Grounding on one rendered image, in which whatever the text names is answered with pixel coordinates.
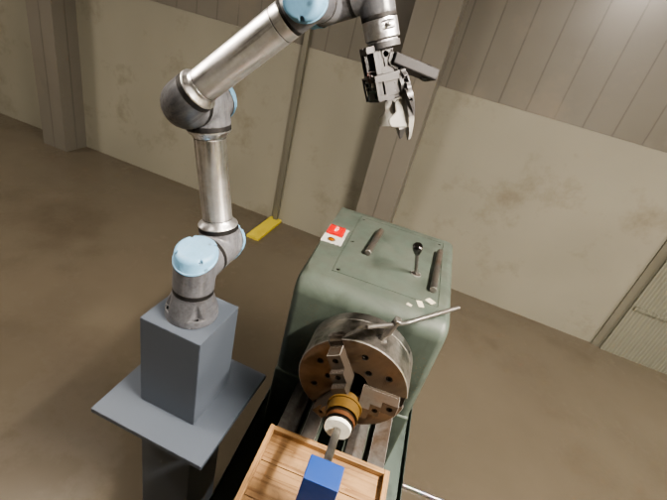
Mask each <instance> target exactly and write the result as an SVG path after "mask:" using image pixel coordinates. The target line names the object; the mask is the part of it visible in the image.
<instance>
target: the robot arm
mask: <svg viewBox="0 0 667 500"><path fill-rule="evenodd" d="M359 16H360V18H361V23H362V29H363V35H364V39H365V43H366V44H368V46H367V48H364V49H361V50H359V53H360V58H361V63H362V69H363V74H364V78H362V85H363V90H364V95H365V100H366V102H369V103H372V102H383V101H385V104H384V106H385V112H384V113H383V114H382V115H381V116H380V117H379V118H378V124H379V125H380V126H391V127H395V129H396V132H397V134H398V136H399V139H401V138H402V137H403V134H404V131H406V136H407V140H409V139H411V136H412V131H413V126H414V115H415V100H414V94H413V90H412V87H411V81H410V78H409V75H408V74H410V75H412V76H414V77H417V78H419V79H421V80H422V81H432V80H436V79H437V78H438V75H439V70H438V69H437V68H435V67H433V66H431V65H430V64H426V63H423V62H420V61H417V60H415V59H413V58H410V57H408V56H405V55H403V54H401V53H398V52H396V53H394V52H393V48H392V47H393V46H397V45H400V44H401V43H400V38H398V36H399V35H400V31H399V24H398V18H397V11H396V5H395V0H276V1H274V2H273V3H272V4H271V5H270V6H268V7H267V8H266V9H265V10H263V11H262V12H261V13H260V14H259V15H257V16H256V17H255V18H254V19H253V20H251V21H250V22H249V23H248V24H247V25H245V26H244V27H243V28H242V29H240V30H239V31H238V32H237V33H236V34H234V35H233V36H232V37H231V38H230V39H228V40H227V41H226V42H225V43H224V44H222V45H221V46H220V47H219V48H217V49H216V50H215V51H214V52H213V53H211V54H210V55H209V56H208V57H207V58H205V59H204V60H203V61H202V62H200V63H199V64H198V65H197V66H196V67H194V68H193V69H188V68H186V69H184V70H182V71H181V72H180V73H179V74H177V75H176V76H175V77H174V78H173V79H171V80H170V81H169V82H168V83H167V84H166V85H165V86H164V88H163V90H162V92H161V96H160V105H161V109H162V111H163V113H164V115H165V117H166V118H167V119H168V120H169V121H170V122H171V123H172V124H174V125H175V126H177V127H179V128H182V129H187V132H188V133H190V134H191V135H192V136H193V137H194V145H195V154H196V163H197V171H198V180H199V189H200V205H201V214H202V219H201V220H200V222H199V223H198V228H199V235H196V236H194V237H187V238H184V239H183V240H181V241H180V242H179V243H178V244H177V245H176V247H175V249H174V254H173V258H172V264H173V277H172V291H171V293H170V295H169V297H168V299H167V301H166V304H165V317H166V319H167V321H168V322H169V323H171V324H172V325H174V326H176V327H179V328H183V329H198V328H203V327H206V326H208V325H210V324H211V323H213V322H214V321H215V320H216V318H217V315H218V302H217V300H216V297H215V293H214V286H215V278H216V276H217V275H218V274H219V273H220V272H221V271H222V270H223V269H224V268H225V267H226V266H227V265H228V264H229V263H230V262H231V261H233V260H234V259H235V258H237V257H238V256H239V254H240V253H241V251H242V250H243V248H244V246H245V241H246V239H245V233H244V231H243V229H241V228H240V225H239V224H238V221H237V219H236V218H234V217H233V216H232V208H231V195H230V182H229V169H228V157H227V144H226V136H227V135H228V133H229V132H230V131H231V119H230V117H231V116H232V115H233V113H234V112H235V110H236V107H237V98H236V94H235V92H234V90H233V88H232V86H234V85H235V84H236V83H238V82H239V81H240V80H242V79H243V78H244V77H246V76H247V75H248V74H250V73H251V72H252V71H254V70H255V69H256V68H258V67H259V66H261V65H263V64H264V63H265V62H267V61H268V60H269V59H271V58H272V57H273V56H275V55H276V54H277V53H279V52H280V51H281V50H283V49H284V48H285V47H287V46H288V45H289V44H291V43H292V42H293V41H295V40H296V39H297V38H299V37H300V36H301V35H302V34H304V33H305V32H307V31H308V30H309V29H312V30H314V29H323V28H326V27H327V26H329V25H333V24H336V23H340V22H343V21H346V20H350V19H353V18H356V17H359ZM365 87H366V90H365ZM366 91H367V95H368V96H367V95H366ZM398 97H402V99H401V98H398ZM405 128H406V130H405Z"/></svg>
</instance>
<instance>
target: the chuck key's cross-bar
mask: <svg viewBox="0 0 667 500"><path fill-rule="evenodd" d="M459 309H460V306H456V307H452V308H449V309H445V310H442V311H439V312H433V313H429V314H426V315H422V316H419V317H415V318H412V319H408V320H404V321H402V322H401V324H400V325H408V324H411V323H414V322H418V321H421V320H425V319H428V318H431V317H435V316H438V315H441V314H445V313H451V312H454V311H457V310H459ZM400 325H399V326H400ZM391 326H394V324H393V322H383V323H374V324H367V325H366V326H365V327H366V329H373V328H381V327H391Z"/></svg>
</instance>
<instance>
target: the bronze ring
mask: <svg viewBox="0 0 667 500"><path fill-rule="evenodd" d="M361 412H362V409H361V406H360V404H359V403H358V399H357V397H356V396H355V395H354V394H353V393H351V392H349V393H348V395H346V394H334V395H332V396H331V397H330V398H329V400H328V408H327V410H326V418H325V422H326V420H327V419H328V418H330V417H340V418H343V419H345V420H346V421H348V422H349V424H350V426H351V433H352V431H353V429H354V427H355V426H356V424H357V420H358V418H359V417H360V415H361Z"/></svg>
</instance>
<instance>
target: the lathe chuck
mask: <svg viewBox="0 0 667 500"><path fill-rule="evenodd" d="M367 324H373V323H370V322H367V321H363V320H357V319H341V320H336V321H333V322H330V323H328V324H326V325H324V326H322V327H321V328H320V329H318V330H317V331H316V332H315V334H314V335H313V337H312V338H311V340H310V342H309V344H308V346H307V348H306V350H305V353H304V355H303V357H302V359H301V361H300V365H299V378H300V382H301V385H302V387H303V389H304V391H305V393H306V394H307V396H308V397H309V398H310V399H311V400H312V402H313V401H315V400H316V399H318V398H319V397H320V396H322V395H323V394H325V393H326V392H328V391H330V390H331V389H332V385H333V381H332V379H331V376H330V373H331V370H332V369H331V366H330V364H329V361H328V359H327V355H328V352H329V350H330V347H331V345H330V336H332V335H334V334H344V335H345V336H343V337H342V339H341V340H342V343H343V345H344V348H345V351H346V354H347V356H348V359H349V362H350V365H351V367H352V370H353V372H355V373H357V374H355V373H354V378H353V381H352V384H351V387H350V389H351V390H350V392H351V393H353V394H354V395H355V396H356V397H357V399H359V396H360V392H361V390H362V387H363V384H365V381H366V383H367V385H369V386H372V387H374V388H377V389H380V390H383V391H385V392H388V393H391V394H394V395H396V396H399V397H402V398H405V399H408V393H409V386H410V379H411V372H412V366H411V361H410V357H409V355H408V353H407V351H406V349H405V347H404V346H403V345H402V343H401V342H400V341H399V340H398V339H397V338H396V337H395V336H394V335H392V334H391V335H390V336H389V337H387V338H386V340H387V343H386V344H382V343H380V342H379V341H378V340H377V339H376V335H382V334H383V330H384V328H382V327H381V328H373V329H366V327H365V326H366V325H367ZM392 418H394V417H391V416H389V415H386V414H383V413H380V412H379V415H378V417H374V416H371V415H369V414H367V416H366V418H365V419H363V418H358V420H357V423H358V424H360V425H372V424H379V423H382V422H386V421H388V420H390V419H392Z"/></svg>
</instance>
